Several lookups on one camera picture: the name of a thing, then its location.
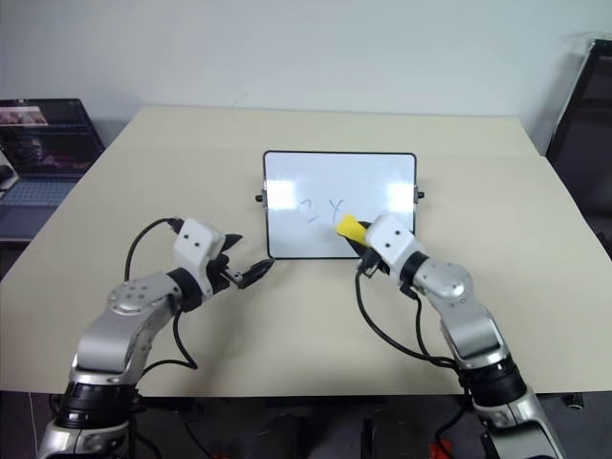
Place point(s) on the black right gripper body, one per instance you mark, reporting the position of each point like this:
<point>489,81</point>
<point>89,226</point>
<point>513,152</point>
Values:
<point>374,264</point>

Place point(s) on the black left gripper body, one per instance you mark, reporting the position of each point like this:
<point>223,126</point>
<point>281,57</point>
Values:
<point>219,276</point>

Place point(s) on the yellow eraser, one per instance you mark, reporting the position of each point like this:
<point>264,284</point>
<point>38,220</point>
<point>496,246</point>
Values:
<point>351,227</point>

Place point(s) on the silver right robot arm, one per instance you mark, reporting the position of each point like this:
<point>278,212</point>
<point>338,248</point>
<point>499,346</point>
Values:
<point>466,330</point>

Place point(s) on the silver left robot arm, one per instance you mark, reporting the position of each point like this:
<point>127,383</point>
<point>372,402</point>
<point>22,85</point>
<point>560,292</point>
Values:
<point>119,330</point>

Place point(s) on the black framed small whiteboard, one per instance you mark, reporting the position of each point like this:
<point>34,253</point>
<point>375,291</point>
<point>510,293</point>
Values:
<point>334,191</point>

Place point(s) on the red object under table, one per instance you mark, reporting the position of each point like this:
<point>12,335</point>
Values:
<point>440,450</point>

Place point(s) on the open laptop computer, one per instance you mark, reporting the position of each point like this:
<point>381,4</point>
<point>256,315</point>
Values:
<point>40,158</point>

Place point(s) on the black chair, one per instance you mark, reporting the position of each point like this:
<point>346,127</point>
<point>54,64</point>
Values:
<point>585,119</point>

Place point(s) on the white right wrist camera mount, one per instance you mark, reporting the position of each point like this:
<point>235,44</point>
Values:
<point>389,241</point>

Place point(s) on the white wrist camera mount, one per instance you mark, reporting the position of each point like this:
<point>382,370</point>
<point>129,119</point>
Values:
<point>389,241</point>
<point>193,244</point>

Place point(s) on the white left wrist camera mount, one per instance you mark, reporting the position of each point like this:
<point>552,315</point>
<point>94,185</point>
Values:
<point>193,244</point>

